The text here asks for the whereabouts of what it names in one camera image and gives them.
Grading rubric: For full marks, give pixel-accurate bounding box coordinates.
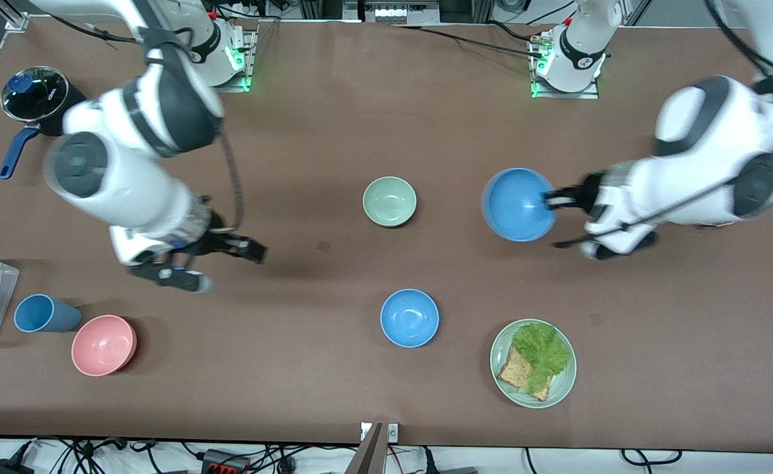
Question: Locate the blue cup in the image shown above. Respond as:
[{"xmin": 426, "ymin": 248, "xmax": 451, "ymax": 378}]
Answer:
[{"xmin": 14, "ymin": 294, "xmax": 83, "ymax": 333}]

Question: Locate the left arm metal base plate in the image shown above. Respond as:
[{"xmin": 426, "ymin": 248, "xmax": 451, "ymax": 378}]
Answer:
[{"xmin": 530, "ymin": 30, "xmax": 600, "ymax": 99}]

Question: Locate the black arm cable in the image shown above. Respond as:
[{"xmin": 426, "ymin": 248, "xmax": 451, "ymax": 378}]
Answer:
[
  {"xmin": 31, "ymin": 7, "xmax": 246, "ymax": 231},
  {"xmin": 551, "ymin": 0, "xmax": 773, "ymax": 250}
]

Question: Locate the red black connector block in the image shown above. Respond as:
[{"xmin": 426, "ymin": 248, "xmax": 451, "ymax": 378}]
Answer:
[{"xmin": 201, "ymin": 449, "xmax": 251, "ymax": 474}]

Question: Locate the light green plate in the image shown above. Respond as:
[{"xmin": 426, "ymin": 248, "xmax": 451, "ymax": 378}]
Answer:
[{"xmin": 490, "ymin": 319, "xmax": 577, "ymax": 409}]

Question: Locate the small metal edge bracket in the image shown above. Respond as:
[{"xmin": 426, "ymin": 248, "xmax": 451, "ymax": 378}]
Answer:
[{"xmin": 360, "ymin": 423, "xmax": 400, "ymax": 442}]

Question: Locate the black braided table cable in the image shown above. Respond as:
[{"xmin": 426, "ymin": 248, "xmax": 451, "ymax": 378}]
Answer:
[{"xmin": 392, "ymin": 24, "xmax": 544, "ymax": 59}]

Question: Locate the pink bowl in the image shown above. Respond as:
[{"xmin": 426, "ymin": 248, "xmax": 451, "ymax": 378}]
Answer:
[{"xmin": 71, "ymin": 315, "xmax": 138, "ymax": 377}]

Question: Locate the green lettuce leaf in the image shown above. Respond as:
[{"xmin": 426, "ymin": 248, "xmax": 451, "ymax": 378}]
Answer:
[{"xmin": 513, "ymin": 322, "xmax": 571, "ymax": 394}]

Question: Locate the blue bowl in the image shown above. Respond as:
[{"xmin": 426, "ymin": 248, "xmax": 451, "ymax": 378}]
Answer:
[
  {"xmin": 380, "ymin": 289, "xmax": 440, "ymax": 348},
  {"xmin": 481, "ymin": 167, "xmax": 558, "ymax": 243}
]

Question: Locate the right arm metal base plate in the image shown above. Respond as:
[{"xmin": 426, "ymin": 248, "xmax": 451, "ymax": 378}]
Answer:
[{"xmin": 214, "ymin": 26, "xmax": 258, "ymax": 93}]

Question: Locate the grey metal pole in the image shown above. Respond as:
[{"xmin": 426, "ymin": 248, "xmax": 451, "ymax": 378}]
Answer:
[{"xmin": 344, "ymin": 423, "xmax": 385, "ymax": 474}]

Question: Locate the black looped floor cable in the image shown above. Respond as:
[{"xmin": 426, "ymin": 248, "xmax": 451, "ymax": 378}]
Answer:
[{"xmin": 620, "ymin": 449, "xmax": 683, "ymax": 466}]

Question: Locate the white power strip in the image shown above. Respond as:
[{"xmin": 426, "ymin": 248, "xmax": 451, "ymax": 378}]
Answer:
[{"xmin": 363, "ymin": 0, "xmax": 441, "ymax": 24}]

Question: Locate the light green bowl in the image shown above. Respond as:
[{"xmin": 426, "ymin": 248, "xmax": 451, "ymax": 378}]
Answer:
[{"xmin": 362, "ymin": 176, "xmax": 418, "ymax": 228}]

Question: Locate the brown bread slice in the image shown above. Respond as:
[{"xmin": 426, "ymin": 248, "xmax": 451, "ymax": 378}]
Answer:
[{"xmin": 497, "ymin": 345, "xmax": 551, "ymax": 402}]

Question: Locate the black pot blue handle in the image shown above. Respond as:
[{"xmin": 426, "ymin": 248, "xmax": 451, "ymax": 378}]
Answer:
[{"xmin": 0, "ymin": 66, "xmax": 88, "ymax": 180}]

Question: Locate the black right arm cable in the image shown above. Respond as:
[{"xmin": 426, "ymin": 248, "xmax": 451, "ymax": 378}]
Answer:
[{"xmin": 31, "ymin": 7, "xmax": 246, "ymax": 231}]

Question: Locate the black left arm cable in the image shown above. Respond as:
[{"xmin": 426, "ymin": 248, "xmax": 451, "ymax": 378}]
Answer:
[{"xmin": 551, "ymin": 0, "xmax": 773, "ymax": 250}]

